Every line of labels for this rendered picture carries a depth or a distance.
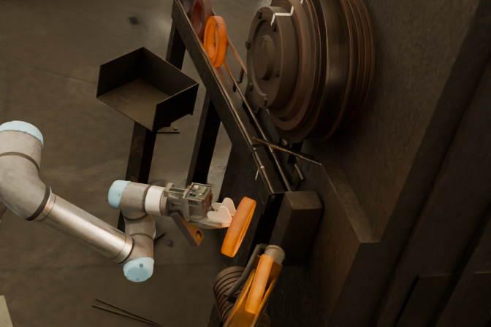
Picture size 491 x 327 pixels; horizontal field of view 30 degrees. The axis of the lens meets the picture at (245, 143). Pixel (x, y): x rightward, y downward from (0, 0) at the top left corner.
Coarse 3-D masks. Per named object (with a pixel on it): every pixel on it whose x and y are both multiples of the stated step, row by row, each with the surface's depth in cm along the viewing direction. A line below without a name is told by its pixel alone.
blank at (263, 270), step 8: (264, 256) 236; (264, 264) 232; (256, 272) 231; (264, 272) 231; (256, 280) 230; (264, 280) 230; (256, 288) 230; (264, 288) 230; (248, 296) 231; (256, 296) 230; (248, 304) 231; (256, 304) 231
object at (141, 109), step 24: (144, 48) 311; (120, 72) 308; (144, 72) 316; (168, 72) 308; (96, 96) 305; (120, 96) 308; (144, 96) 310; (168, 96) 312; (192, 96) 302; (144, 120) 298; (168, 120) 298; (144, 144) 310; (144, 168) 319; (120, 216) 336
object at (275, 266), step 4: (256, 256) 243; (260, 256) 243; (256, 260) 244; (256, 264) 245; (272, 264) 243; (276, 264) 243; (280, 264) 242; (256, 268) 245; (272, 268) 244; (276, 268) 243; (280, 268) 243; (272, 272) 244; (276, 272) 244; (272, 276) 245; (276, 276) 244; (268, 280) 246; (272, 280) 246; (268, 284) 246
